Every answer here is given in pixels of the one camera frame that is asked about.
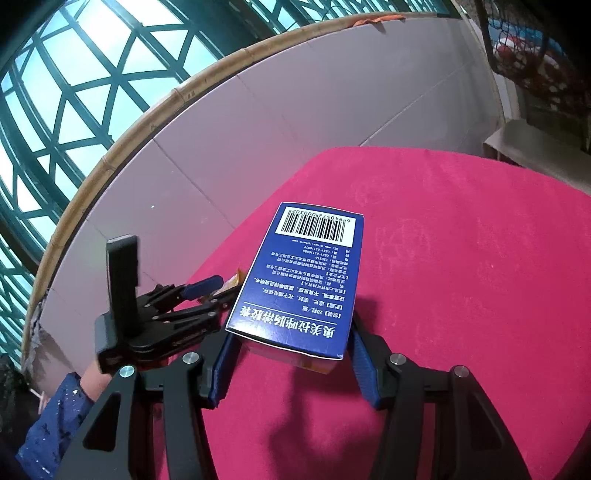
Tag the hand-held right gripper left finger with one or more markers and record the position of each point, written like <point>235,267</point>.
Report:
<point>221,374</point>

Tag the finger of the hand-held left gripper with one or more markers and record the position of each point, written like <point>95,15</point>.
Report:
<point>203,285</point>
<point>207,307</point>

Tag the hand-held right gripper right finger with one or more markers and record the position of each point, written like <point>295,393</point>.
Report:
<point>364,369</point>

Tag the yellow packet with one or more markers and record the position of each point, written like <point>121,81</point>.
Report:
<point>231,284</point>

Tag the blue medicine box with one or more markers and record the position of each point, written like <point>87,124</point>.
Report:
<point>300,286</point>

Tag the person's left forearm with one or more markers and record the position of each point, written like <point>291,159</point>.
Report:
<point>55,424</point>

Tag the grey cloth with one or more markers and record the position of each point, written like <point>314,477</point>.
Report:
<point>34,337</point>

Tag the pink tablecloth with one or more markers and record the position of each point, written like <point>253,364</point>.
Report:
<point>461,277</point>

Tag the bamboo sill trim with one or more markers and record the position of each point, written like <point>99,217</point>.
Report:
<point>184,94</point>

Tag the teal window grille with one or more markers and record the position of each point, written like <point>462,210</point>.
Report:
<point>258,11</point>

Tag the grey low table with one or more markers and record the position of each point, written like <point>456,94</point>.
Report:
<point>531,143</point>

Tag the orange cloth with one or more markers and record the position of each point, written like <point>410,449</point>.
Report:
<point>383,19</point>

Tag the wicker hanging chair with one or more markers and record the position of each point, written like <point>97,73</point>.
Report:
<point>554,92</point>

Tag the red patterned cushion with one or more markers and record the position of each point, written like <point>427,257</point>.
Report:
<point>508,53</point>

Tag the blue cushion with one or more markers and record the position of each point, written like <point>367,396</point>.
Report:
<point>521,32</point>

